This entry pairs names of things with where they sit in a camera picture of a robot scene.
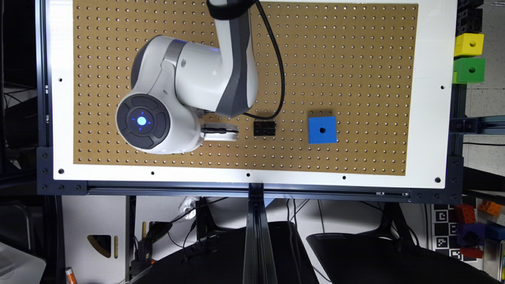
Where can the red studded block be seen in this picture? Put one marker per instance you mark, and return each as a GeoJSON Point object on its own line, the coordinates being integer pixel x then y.
{"type": "Point", "coordinates": [465, 213]}

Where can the small red block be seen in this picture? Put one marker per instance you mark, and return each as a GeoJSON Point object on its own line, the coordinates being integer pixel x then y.
{"type": "Point", "coordinates": [472, 252]}

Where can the black cube stack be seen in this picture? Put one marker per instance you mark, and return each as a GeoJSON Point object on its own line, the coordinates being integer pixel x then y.
{"type": "Point", "coordinates": [469, 17]}

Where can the black chair right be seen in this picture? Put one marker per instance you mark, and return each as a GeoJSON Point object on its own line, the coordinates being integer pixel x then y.
{"type": "Point", "coordinates": [359, 259]}

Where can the brown pegboard panel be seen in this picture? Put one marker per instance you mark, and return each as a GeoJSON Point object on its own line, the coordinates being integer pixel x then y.
{"type": "Point", "coordinates": [350, 61]}

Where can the black chair left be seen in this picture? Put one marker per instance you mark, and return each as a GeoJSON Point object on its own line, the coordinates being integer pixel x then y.
{"type": "Point", "coordinates": [220, 260]}

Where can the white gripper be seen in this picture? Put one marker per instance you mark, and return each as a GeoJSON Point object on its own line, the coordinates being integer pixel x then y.
{"type": "Point", "coordinates": [220, 132]}

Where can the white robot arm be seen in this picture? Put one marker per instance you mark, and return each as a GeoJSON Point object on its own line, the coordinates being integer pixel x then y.
{"type": "Point", "coordinates": [175, 83]}

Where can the green cube with hole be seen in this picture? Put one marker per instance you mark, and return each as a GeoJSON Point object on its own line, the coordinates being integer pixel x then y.
{"type": "Point", "coordinates": [468, 70]}

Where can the orange studded block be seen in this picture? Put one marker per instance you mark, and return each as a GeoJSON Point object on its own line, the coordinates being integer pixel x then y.
{"type": "Point", "coordinates": [490, 207]}

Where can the black studded block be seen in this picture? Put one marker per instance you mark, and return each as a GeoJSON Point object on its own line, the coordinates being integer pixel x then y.
{"type": "Point", "coordinates": [264, 128]}

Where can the black chair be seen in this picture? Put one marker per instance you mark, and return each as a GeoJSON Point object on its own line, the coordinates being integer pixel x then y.
{"type": "Point", "coordinates": [359, 259]}
{"type": "Point", "coordinates": [220, 260]}

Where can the purple block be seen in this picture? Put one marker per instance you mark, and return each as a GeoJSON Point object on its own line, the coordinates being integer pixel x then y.
{"type": "Point", "coordinates": [472, 234]}

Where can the yellow cube with hole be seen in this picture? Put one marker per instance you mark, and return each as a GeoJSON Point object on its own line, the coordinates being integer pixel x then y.
{"type": "Point", "coordinates": [468, 45]}

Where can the blue cube with hole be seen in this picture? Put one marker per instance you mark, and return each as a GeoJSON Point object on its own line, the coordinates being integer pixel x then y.
{"type": "Point", "coordinates": [322, 130]}

